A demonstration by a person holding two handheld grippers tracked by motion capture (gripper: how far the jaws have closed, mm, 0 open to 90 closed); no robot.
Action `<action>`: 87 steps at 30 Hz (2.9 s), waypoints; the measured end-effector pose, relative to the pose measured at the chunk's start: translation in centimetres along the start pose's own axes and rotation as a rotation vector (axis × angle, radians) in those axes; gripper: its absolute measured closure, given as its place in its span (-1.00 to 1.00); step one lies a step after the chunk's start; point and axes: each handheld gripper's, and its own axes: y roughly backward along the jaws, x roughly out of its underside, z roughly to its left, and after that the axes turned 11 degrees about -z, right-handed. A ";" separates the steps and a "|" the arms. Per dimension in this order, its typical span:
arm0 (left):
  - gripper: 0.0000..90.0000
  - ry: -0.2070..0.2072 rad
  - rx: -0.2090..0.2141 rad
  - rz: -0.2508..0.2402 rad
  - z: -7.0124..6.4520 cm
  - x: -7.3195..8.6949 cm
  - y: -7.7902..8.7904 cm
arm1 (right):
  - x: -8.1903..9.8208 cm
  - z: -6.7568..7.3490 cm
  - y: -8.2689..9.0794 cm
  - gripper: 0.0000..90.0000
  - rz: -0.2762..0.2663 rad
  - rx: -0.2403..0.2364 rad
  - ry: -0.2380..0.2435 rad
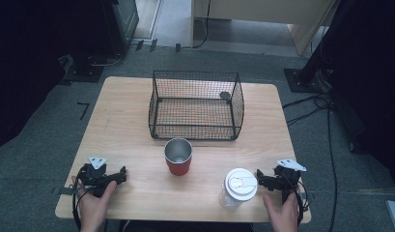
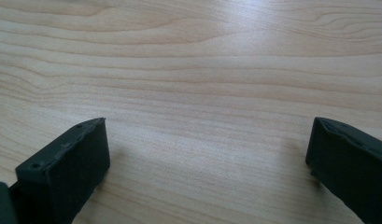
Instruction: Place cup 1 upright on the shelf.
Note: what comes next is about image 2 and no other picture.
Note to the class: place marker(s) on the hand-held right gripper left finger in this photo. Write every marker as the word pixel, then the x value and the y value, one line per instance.
pixel 67 174

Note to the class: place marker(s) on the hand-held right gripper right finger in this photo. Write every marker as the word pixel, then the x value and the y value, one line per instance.
pixel 350 168

